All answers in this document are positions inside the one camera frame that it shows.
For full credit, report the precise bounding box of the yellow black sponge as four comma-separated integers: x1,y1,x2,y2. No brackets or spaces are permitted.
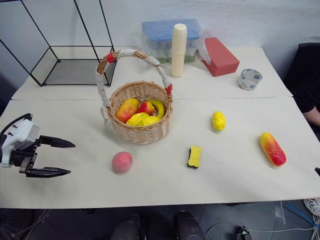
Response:
186,145,203,169

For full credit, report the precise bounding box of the yellow starfruit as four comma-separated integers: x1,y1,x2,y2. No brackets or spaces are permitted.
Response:
125,112,161,127

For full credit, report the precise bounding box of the pink peach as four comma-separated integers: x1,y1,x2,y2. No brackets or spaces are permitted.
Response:
111,151,133,174

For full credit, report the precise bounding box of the clear tape roll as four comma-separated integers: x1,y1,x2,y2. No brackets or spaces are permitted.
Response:
236,68,264,91

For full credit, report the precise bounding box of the yellow green banana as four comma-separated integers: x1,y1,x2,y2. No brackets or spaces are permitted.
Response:
148,99,166,119

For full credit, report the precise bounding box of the cream plastic bottle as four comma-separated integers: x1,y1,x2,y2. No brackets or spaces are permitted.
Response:
171,23,188,78

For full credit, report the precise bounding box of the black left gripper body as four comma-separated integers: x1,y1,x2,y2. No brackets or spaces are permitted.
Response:
10,138,42,178

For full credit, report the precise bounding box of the clear box with blue lid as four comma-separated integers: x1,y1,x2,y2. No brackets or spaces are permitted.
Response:
141,18,202,64

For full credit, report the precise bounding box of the black wire mesh rack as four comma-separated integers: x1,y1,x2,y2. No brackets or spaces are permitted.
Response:
0,0,118,88

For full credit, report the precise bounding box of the person in black shirt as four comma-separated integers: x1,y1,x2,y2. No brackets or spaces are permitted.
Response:
283,42,320,126

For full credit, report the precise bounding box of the wicker basket with handle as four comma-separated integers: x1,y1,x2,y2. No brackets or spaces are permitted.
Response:
95,49,174,145

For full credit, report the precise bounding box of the white cable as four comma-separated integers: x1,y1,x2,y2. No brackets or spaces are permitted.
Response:
203,219,320,240

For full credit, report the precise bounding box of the yellow lemon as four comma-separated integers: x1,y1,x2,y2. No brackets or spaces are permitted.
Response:
211,111,227,132

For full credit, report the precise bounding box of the blue cable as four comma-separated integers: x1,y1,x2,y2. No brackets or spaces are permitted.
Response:
284,202,315,225

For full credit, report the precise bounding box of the orange yellow mango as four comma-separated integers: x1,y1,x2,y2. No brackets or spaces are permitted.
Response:
115,98,140,124

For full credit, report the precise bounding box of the small black white device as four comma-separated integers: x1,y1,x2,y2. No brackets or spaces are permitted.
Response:
236,225,253,240

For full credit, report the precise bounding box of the red apple in basket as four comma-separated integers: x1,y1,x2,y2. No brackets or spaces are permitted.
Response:
136,101,156,116

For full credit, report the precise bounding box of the long red yellow mango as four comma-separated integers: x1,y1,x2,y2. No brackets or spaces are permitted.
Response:
259,132,288,167

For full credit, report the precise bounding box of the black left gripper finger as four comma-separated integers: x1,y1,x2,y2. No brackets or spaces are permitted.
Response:
25,166,72,179
39,135,76,149

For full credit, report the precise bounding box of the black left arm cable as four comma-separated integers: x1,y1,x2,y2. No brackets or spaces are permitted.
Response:
0,113,34,137

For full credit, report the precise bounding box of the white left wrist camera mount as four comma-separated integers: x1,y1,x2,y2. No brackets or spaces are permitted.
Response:
0,119,40,169

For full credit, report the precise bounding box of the clear plastic bag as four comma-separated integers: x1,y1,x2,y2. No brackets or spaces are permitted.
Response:
194,29,212,65

